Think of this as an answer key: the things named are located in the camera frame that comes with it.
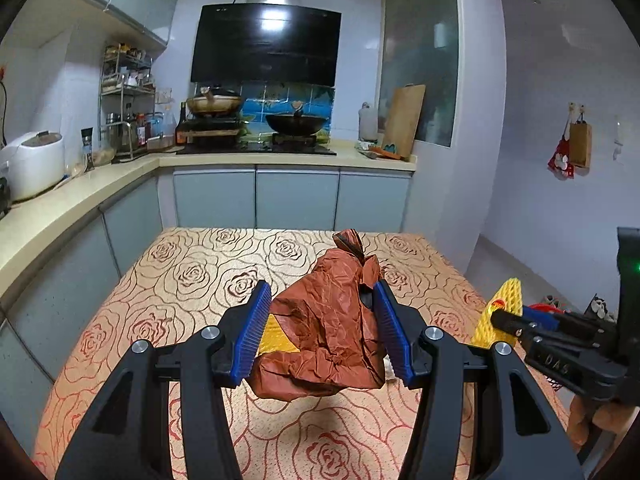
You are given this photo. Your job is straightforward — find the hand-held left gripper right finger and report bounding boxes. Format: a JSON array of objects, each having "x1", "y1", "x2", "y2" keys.
[{"x1": 372, "y1": 280, "x2": 586, "y2": 480}]

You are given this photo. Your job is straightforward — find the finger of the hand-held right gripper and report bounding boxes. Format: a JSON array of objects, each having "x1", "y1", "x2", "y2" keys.
[
  {"x1": 521, "y1": 304, "x2": 622, "y2": 339},
  {"x1": 490, "y1": 308, "x2": 619, "y2": 357}
]

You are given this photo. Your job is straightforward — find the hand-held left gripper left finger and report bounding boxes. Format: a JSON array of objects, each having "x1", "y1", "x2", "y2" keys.
[{"x1": 55, "y1": 280, "x2": 274, "y2": 480}]

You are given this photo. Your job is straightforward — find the yellow foam fruit net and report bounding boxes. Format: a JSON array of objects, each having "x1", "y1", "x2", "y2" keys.
[
  {"x1": 472, "y1": 277, "x2": 524, "y2": 349},
  {"x1": 257, "y1": 313, "x2": 302, "y2": 357}
]

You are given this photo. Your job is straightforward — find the brown plastic bag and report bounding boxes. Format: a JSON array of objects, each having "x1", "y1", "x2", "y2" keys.
[{"x1": 249, "y1": 229, "x2": 387, "y2": 403}]

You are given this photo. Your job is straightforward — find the person's right hand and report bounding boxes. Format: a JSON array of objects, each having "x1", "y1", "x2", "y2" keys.
[{"x1": 567, "y1": 394, "x2": 640, "y2": 449}]

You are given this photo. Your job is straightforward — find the shoe rack with shoes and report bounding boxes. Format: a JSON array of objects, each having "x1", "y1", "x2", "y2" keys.
[{"x1": 589, "y1": 299, "x2": 617, "y2": 321}]

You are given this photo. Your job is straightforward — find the floral orange tablecloth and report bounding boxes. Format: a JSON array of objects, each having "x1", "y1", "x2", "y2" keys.
[{"x1": 31, "y1": 226, "x2": 576, "y2": 480}]

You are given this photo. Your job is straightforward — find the grey base cabinets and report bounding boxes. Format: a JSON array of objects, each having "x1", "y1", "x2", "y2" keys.
[{"x1": 0, "y1": 165, "x2": 416, "y2": 456}]

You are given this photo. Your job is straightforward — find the hanging wooden board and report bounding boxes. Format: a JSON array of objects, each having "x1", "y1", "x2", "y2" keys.
[{"x1": 569, "y1": 105, "x2": 594, "y2": 169}]

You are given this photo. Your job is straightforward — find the gas stove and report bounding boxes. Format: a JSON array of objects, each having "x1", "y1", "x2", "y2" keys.
[{"x1": 176, "y1": 116, "x2": 339, "y2": 156}]

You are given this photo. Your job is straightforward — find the white plastic bottle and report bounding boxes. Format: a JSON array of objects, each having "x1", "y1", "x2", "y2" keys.
[{"x1": 357, "y1": 101, "x2": 380, "y2": 142}]

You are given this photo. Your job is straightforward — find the wooden cutting board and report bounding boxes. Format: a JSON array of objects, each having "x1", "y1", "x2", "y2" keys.
[{"x1": 382, "y1": 84, "x2": 427, "y2": 157}]

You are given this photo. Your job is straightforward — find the black wok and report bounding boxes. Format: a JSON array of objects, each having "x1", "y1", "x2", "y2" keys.
[{"x1": 265, "y1": 101, "x2": 331, "y2": 137}]

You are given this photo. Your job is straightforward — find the dark sauce bottle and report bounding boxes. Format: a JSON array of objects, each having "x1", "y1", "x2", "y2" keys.
[{"x1": 175, "y1": 102, "x2": 189, "y2": 146}]

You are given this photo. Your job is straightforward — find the beige cooking pan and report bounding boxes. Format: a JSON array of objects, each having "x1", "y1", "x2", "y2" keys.
[{"x1": 186, "y1": 86, "x2": 246, "y2": 117}]

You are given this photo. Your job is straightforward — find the beige kitchen countertop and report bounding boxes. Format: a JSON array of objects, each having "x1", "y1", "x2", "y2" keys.
[{"x1": 0, "y1": 140, "x2": 418, "y2": 301}]

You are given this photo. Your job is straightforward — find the group of seasoning bottles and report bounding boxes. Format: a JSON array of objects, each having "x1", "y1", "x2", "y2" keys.
[{"x1": 102, "y1": 45, "x2": 173, "y2": 153}]

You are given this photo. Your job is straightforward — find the metal spice rack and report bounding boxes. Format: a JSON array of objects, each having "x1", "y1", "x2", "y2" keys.
[{"x1": 98, "y1": 42, "x2": 157, "y2": 162}]

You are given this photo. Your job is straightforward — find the white rice cooker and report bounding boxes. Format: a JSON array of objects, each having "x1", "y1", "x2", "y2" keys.
[{"x1": 0, "y1": 131, "x2": 67, "y2": 204}]

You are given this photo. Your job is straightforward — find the frosted glass panel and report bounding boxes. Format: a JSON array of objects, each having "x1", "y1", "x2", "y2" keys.
[{"x1": 377, "y1": 0, "x2": 460, "y2": 149}]

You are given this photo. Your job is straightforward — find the black range hood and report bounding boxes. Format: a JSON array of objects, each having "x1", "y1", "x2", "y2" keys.
[{"x1": 190, "y1": 0, "x2": 343, "y2": 87}]

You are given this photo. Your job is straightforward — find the grey upper cabinet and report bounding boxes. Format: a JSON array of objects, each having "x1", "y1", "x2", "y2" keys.
[{"x1": 44, "y1": 0, "x2": 187, "y2": 52}]

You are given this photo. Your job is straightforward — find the red wall ornament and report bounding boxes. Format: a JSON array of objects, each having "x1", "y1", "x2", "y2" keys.
[{"x1": 547, "y1": 132, "x2": 576, "y2": 180}]

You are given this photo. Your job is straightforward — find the white wall hook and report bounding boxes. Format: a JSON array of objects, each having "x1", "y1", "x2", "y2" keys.
[{"x1": 612, "y1": 114, "x2": 626, "y2": 162}]

